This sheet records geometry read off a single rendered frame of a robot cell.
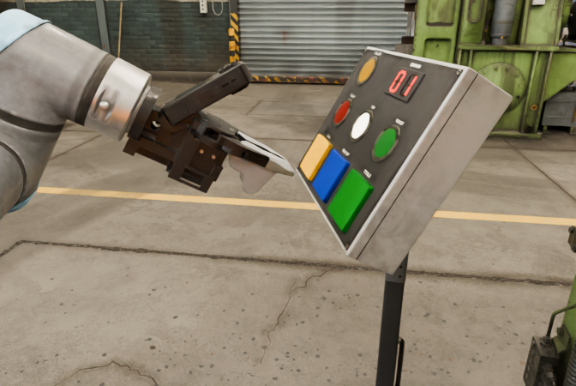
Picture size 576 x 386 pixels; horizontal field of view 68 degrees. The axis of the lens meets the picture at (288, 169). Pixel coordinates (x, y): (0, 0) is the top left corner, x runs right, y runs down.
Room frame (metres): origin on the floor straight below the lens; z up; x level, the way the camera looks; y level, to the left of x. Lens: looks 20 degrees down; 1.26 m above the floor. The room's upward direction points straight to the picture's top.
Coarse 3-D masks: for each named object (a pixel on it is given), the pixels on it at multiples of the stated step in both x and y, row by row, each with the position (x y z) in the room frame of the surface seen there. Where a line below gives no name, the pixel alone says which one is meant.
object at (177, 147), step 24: (144, 120) 0.48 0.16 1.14; (168, 120) 0.51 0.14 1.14; (192, 120) 0.51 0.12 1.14; (216, 120) 0.54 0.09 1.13; (144, 144) 0.50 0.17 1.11; (168, 144) 0.51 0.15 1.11; (192, 144) 0.49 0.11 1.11; (216, 144) 0.50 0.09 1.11; (168, 168) 0.51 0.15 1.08; (192, 168) 0.49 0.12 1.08; (216, 168) 0.50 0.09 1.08
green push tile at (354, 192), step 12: (348, 180) 0.59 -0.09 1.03; (360, 180) 0.56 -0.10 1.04; (348, 192) 0.57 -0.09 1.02; (360, 192) 0.54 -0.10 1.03; (336, 204) 0.58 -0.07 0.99; (348, 204) 0.55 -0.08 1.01; (360, 204) 0.53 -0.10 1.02; (336, 216) 0.56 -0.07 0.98; (348, 216) 0.53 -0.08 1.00; (348, 228) 0.53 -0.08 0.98
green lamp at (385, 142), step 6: (384, 132) 0.59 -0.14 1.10; (390, 132) 0.58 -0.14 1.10; (384, 138) 0.58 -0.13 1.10; (390, 138) 0.57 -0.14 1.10; (378, 144) 0.58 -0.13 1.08; (384, 144) 0.57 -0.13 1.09; (390, 144) 0.56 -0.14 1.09; (378, 150) 0.57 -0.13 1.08; (384, 150) 0.56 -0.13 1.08; (378, 156) 0.57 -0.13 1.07
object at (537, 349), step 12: (564, 324) 0.47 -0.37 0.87; (540, 336) 0.48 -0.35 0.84; (564, 336) 0.46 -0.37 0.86; (540, 348) 0.46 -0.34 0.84; (552, 348) 0.45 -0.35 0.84; (564, 348) 0.45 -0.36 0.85; (528, 360) 0.48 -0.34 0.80; (540, 360) 0.45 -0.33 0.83; (552, 360) 0.44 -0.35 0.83; (528, 372) 0.47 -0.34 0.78; (540, 372) 0.45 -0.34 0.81; (552, 372) 0.43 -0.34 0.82; (528, 384) 0.46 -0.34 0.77; (540, 384) 0.44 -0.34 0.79
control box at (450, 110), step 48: (384, 96) 0.66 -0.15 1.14; (432, 96) 0.55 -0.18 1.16; (480, 96) 0.52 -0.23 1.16; (336, 144) 0.72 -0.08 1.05; (432, 144) 0.51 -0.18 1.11; (480, 144) 0.52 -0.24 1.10; (336, 192) 0.62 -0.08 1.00; (384, 192) 0.51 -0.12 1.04; (432, 192) 0.51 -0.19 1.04; (384, 240) 0.50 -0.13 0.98
